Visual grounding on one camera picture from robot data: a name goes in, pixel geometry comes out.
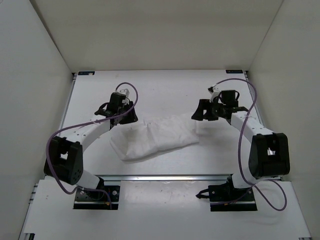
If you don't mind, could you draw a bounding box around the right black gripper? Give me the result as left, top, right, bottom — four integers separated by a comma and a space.
191, 99, 226, 122

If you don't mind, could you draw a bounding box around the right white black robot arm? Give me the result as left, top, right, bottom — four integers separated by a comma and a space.
191, 87, 290, 200

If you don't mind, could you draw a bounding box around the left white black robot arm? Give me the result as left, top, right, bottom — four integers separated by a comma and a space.
43, 88, 138, 200

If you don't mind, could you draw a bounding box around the right blue corner label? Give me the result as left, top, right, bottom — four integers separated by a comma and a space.
225, 69, 243, 74

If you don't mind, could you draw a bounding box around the blue corner label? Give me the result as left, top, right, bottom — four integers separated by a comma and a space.
77, 71, 95, 76
225, 69, 243, 74

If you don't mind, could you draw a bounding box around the left blue corner label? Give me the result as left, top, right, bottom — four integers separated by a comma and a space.
77, 71, 95, 76

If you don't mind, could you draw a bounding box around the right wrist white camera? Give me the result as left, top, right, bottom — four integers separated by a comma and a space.
207, 85, 221, 103

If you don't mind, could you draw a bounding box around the wrist white camera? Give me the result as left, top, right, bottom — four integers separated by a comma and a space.
207, 85, 221, 103
117, 88, 130, 98

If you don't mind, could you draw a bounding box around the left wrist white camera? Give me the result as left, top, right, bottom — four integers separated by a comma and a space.
117, 88, 130, 98

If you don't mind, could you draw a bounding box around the aluminium front rail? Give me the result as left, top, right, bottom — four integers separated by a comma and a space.
100, 174, 228, 182

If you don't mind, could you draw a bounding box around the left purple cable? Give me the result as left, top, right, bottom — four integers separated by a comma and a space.
46, 82, 140, 195

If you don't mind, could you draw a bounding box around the purple cable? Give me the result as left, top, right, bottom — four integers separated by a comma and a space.
212, 78, 288, 211
46, 82, 140, 195

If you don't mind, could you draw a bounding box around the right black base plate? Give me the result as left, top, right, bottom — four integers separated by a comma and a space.
195, 177, 258, 212

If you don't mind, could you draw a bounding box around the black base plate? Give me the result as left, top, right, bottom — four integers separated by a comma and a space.
73, 184, 121, 211
195, 177, 258, 212

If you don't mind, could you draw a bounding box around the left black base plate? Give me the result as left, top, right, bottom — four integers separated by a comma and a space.
73, 184, 121, 211

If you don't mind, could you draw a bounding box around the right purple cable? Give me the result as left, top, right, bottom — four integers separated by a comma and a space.
212, 78, 288, 211

